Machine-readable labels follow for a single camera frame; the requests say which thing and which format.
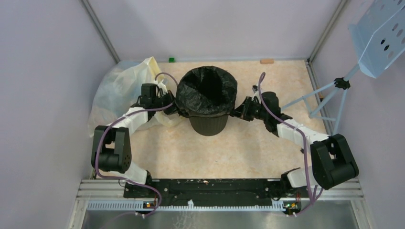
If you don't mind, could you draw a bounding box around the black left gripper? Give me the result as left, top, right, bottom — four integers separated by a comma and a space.
152, 90, 187, 115

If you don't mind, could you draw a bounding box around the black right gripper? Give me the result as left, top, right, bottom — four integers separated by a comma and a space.
230, 96, 268, 122

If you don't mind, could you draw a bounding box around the black plastic trash bag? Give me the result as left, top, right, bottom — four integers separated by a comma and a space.
175, 66, 238, 118

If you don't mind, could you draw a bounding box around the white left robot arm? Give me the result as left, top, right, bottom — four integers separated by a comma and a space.
91, 81, 175, 197

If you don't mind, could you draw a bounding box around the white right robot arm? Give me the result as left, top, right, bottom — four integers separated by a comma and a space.
231, 85, 360, 199

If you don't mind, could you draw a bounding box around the black plastic trash bin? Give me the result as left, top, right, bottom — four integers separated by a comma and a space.
189, 114, 230, 136

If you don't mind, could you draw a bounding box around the translucent yellow plastic bag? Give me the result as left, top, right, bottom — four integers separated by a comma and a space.
87, 57, 161, 137

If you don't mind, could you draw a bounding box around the tan wooden stick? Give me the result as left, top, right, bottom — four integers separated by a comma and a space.
260, 59, 275, 64

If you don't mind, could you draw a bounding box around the light blue tripod stand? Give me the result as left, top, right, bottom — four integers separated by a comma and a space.
281, 64, 360, 135

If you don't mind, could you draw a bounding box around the perforated light blue panel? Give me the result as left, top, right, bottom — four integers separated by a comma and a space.
348, 0, 405, 78

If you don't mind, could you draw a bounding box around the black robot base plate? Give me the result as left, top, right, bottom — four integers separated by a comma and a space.
123, 178, 308, 207

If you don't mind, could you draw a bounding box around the white slotted cable duct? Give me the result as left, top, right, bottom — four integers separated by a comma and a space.
86, 200, 298, 212

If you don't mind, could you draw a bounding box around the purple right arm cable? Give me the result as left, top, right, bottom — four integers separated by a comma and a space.
257, 72, 325, 217

